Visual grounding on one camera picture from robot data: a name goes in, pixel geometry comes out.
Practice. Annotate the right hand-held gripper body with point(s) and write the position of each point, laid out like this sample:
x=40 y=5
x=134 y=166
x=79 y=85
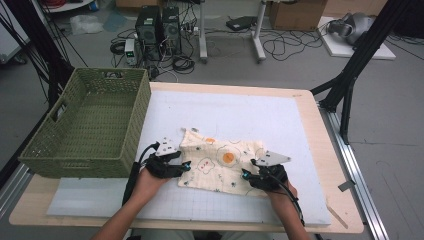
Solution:
x=270 y=179

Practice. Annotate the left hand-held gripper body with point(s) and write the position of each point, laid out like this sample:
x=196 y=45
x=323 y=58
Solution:
x=161 y=169

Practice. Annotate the cream printed cloth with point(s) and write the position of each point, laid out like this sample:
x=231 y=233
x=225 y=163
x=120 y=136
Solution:
x=213 y=173

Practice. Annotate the green woven basket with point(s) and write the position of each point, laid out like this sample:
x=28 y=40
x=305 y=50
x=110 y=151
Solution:
x=60 y=153

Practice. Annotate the person's right hand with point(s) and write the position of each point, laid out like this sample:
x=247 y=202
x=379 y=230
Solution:
x=282 y=198

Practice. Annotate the person's left hand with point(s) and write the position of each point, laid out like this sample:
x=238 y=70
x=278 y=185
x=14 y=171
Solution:
x=145 y=188

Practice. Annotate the white grid mat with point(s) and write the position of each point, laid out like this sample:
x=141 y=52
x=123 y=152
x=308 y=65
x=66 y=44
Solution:
x=220 y=110

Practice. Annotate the grey tape piece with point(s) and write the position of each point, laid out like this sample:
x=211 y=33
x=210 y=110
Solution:
x=346 y=185

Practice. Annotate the white power supply unit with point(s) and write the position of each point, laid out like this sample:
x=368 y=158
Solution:
x=130 y=51

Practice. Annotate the white desk leg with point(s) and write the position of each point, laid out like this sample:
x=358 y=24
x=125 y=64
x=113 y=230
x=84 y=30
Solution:
x=258 y=36
x=202 y=33

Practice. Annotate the slim black computer tower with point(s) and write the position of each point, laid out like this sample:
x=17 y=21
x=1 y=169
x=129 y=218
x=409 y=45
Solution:
x=171 y=30

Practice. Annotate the large black computer tower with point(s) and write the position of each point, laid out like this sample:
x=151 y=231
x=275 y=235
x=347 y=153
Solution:
x=148 y=31

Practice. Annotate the black flat device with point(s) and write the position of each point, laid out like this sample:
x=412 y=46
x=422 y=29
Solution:
x=241 y=22

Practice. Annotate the black metal stand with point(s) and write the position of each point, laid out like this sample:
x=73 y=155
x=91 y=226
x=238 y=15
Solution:
x=40 y=43
x=360 y=56

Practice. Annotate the brown cardboard box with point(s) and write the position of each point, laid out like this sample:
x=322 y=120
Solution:
x=296 y=15

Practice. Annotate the clear plastic bag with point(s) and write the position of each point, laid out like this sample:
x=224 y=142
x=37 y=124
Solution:
x=86 y=24

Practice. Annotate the grey rounded device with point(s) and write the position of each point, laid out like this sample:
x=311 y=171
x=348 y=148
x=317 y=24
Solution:
x=353 y=26

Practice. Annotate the white round table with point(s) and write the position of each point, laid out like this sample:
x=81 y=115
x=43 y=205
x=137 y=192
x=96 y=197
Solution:
x=71 y=6

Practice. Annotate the white cabinet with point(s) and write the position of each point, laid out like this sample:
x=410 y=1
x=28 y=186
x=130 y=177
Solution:
x=10 y=40

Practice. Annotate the aluminium rail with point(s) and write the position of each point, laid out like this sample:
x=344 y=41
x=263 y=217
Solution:
x=13 y=190
x=360 y=186

